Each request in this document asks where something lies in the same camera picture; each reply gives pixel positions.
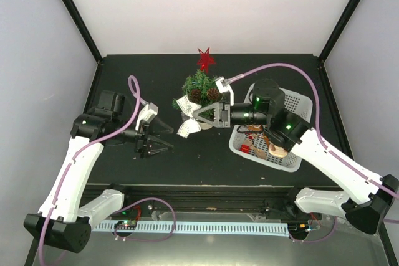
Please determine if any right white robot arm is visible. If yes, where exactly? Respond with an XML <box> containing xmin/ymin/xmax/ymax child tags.
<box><xmin>192</xmin><ymin>79</ymin><xmax>398</xmax><ymax>234</ymax></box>

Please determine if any silver glitter ornament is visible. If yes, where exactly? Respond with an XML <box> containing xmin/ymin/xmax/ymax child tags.
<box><xmin>176</xmin><ymin>95</ymin><xmax>201</xmax><ymax>138</ymax></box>

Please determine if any brown pine cone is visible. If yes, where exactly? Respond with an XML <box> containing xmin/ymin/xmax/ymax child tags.
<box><xmin>188</xmin><ymin>89</ymin><xmax>201</xmax><ymax>105</ymax></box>
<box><xmin>206</xmin><ymin>87</ymin><xmax>221</xmax><ymax>102</ymax></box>

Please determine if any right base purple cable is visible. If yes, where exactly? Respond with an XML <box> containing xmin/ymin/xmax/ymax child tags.
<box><xmin>289</xmin><ymin>216</ymin><xmax>337</xmax><ymax>244</ymax></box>

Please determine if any small green christmas tree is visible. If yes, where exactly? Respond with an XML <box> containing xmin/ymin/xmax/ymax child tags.
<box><xmin>182</xmin><ymin>70</ymin><xmax>224</xmax><ymax>107</ymax></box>

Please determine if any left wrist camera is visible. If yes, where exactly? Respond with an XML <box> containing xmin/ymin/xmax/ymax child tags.
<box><xmin>135</xmin><ymin>102</ymin><xmax>158</xmax><ymax>131</ymax></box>

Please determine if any circuit board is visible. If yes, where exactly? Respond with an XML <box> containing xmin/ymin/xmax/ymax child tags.
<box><xmin>114</xmin><ymin>220</ymin><xmax>137</xmax><ymax>230</ymax></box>
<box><xmin>287</xmin><ymin>222</ymin><xmax>320</xmax><ymax>233</ymax></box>

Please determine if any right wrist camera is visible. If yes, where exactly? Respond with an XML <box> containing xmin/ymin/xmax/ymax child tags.
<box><xmin>215</xmin><ymin>77</ymin><xmax>234</xmax><ymax>106</ymax></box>

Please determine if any white tree pot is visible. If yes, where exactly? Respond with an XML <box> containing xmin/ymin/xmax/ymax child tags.
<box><xmin>198</xmin><ymin>121</ymin><xmax>213</xmax><ymax>130</ymax></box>

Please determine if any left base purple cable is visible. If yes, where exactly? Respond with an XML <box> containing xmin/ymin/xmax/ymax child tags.
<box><xmin>113</xmin><ymin>197</ymin><xmax>176</xmax><ymax>244</ymax></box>

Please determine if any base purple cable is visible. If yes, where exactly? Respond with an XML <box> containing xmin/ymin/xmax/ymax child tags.
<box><xmin>289</xmin><ymin>216</ymin><xmax>337</xmax><ymax>244</ymax></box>
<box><xmin>113</xmin><ymin>197</ymin><xmax>176</xmax><ymax>244</ymax></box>

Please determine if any red star ornament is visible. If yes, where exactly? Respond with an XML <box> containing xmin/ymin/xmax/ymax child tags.
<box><xmin>197</xmin><ymin>47</ymin><xmax>216</xmax><ymax>74</ymax></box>

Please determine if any red gift box ornament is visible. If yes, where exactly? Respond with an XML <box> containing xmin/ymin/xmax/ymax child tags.
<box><xmin>239</xmin><ymin>144</ymin><xmax>251</xmax><ymax>154</ymax></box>

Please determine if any white perforated plastic basket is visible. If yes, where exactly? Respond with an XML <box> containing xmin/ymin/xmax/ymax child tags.
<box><xmin>229</xmin><ymin>89</ymin><xmax>313</xmax><ymax>173</ymax></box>

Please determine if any left circuit board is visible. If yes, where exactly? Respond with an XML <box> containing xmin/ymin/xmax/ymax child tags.
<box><xmin>114</xmin><ymin>220</ymin><xmax>137</xmax><ymax>230</ymax></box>

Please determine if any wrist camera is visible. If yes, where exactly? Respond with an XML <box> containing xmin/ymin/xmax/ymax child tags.
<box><xmin>135</xmin><ymin>102</ymin><xmax>158</xmax><ymax>131</ymax></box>
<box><xmin>215</xmin><ymin>77</ymin><xmax>234</xmax><ymax>106</ymax></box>

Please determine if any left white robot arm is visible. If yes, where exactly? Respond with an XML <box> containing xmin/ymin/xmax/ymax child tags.
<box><xmin>24</xmin><ymin>90</ymin><xmax>172</xmax><ymax>253</ymax></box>

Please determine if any white slotted cable duct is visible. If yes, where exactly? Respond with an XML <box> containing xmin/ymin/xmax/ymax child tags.
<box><xmin>93</xmin><ymin>220</ymin><xmax>289</xmax><ymax>237</ymax></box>

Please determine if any right circuit board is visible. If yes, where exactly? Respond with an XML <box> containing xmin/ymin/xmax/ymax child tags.
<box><xmin>287</xmin><ymin>222</ymin><xmax>320</xmax><ymax>233</ymax></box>

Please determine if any wooden snowman ornament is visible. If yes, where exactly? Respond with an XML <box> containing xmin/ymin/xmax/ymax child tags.
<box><xmin>268</xmin><ymin>143</ymin><xmax>288</xmax><ymax>158</ymax></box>

